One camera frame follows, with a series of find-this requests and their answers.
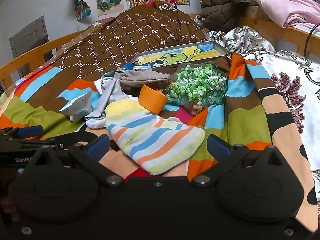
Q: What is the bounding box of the pink blanket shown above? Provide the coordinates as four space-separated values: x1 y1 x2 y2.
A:
251 0 320 29

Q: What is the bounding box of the grey wall panel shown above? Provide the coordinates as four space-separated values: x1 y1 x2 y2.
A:
9 16 53 63

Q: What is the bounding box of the brown patterned quilt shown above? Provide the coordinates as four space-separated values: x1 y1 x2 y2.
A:
42 1 209 82

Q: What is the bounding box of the orange ribbed cup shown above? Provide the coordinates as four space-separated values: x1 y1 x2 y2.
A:
138 84 169 114

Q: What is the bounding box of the brown puffer jacket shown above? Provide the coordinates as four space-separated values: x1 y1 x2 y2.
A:
197 0 283 33

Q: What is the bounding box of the grey knit pouch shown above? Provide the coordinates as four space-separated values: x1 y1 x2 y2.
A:
119 69 172 88

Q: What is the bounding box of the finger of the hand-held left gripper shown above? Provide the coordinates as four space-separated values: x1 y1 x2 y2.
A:
0 126 44 140
19 131 102 153

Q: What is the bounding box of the jar of green paper stars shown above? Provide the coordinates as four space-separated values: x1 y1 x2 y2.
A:
165 62 228 116

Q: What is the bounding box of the pastel striped sock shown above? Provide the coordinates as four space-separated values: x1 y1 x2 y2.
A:
104 99 206 176

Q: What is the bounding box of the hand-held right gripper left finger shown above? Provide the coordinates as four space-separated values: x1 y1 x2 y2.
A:
26 134 125 186

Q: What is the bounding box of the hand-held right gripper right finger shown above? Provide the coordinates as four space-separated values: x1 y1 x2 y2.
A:
191 134 290 187

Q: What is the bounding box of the grey sock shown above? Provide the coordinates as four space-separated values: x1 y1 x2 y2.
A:
85 77 128 128

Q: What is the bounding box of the black cable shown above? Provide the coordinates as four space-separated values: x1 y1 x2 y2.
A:
304 22 320 58

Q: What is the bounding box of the cartoon print metal tray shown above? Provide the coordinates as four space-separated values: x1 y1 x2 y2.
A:
130 41 232 73

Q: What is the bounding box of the multicolour patchwork blanket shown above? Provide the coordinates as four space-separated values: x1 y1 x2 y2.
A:
0 51 318 218

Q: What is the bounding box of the crumpled paper picture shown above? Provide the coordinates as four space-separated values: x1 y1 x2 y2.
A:
64 0 92 22

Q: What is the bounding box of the white floral bedspread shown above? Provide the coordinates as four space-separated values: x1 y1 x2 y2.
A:
194 15 320 205

